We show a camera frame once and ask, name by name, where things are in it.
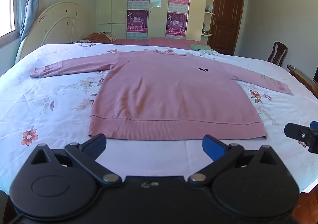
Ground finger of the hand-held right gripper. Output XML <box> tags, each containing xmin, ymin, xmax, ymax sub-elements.
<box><xmin>284</xmin><ymin>121</ymin><xmax>318</xmax><ymax>154</ymax></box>

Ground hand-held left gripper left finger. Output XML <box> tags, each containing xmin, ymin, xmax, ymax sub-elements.
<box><xmin>30</xmin><ymin>133</ymin><xmax>123</xmax><ymax>188</ymax></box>

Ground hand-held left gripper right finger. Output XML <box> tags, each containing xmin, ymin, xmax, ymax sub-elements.
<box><xmin>187</xmin><ymin>134</ymin><xmax>286</xmax><ymax>186</ymax></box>

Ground pink knit sweater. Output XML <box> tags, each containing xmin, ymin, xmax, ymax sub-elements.
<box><xmin>30</xmin><ymin>49</ymin><xmax>294</xmax><ymax>140</ymax></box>

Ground wooden side table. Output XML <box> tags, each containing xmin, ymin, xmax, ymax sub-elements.
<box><xmin>287</xmin><ymin>64</ymin><xmax>318</xmax><ymax>98</ymax></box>

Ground white floral bed sheet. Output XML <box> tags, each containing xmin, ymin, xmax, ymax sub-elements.
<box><xmin>0</xmin><ymin>42</ymin><xmax>318</xmax><ymax>193</ymax></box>

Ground wooden chair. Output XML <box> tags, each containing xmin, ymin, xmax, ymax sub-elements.
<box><xmin>267</xmin><ymin>41</ymin><xmax>289</xmax><ymax>67</ymax></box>

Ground green cloth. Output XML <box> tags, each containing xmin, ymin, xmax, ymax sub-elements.
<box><xmin>189</xmin><ymin>43</ymin><xmax>215</xmax><ymax>52</ymax></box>

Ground orange striped pillow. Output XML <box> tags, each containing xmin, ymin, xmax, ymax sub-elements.
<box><xmin>83</xmin><ymin>32</ymin><xmax>116</xmax><ymax>44</ymax></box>

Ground pink striped blanket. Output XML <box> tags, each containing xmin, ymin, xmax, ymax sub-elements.
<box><xmin>112</xmin><ymin>36</ymin><xmax>211</xmax><ymax>49</ymax></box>

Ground white arched headboard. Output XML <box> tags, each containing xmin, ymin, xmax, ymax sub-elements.
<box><xmin>15</xmin><ymin>1</ymin><xmax>96</xmax><ymax>64</ymax></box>

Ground brown wooden door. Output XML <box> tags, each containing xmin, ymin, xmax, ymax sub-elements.
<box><xmin>207</xmin><ymin>0</ymin><xmax>246</xmax><ymax>56</ymax></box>

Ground cream corner shelves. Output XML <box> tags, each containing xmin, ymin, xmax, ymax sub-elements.
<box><xmin>201</xmin><ymin>0</ymin><xmax>219</xmax><ymax>37</ymax></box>

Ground cream wardrobe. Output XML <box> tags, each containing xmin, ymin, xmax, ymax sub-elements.
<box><xmin>97</xmin><ymin>0</ymin><xmax>216</xmax><ymax>41</ymax></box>

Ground blue curtain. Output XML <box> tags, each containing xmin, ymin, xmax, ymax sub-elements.
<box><xmin>16</xmin><ymin>0</ymin><xmax>44</xmax><ymax>38</ymax></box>

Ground window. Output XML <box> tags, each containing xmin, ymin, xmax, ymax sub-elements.
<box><xmin>0</xmin><ymin>0</ymin><xmax>18</xmax><ymax>38</ymax></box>

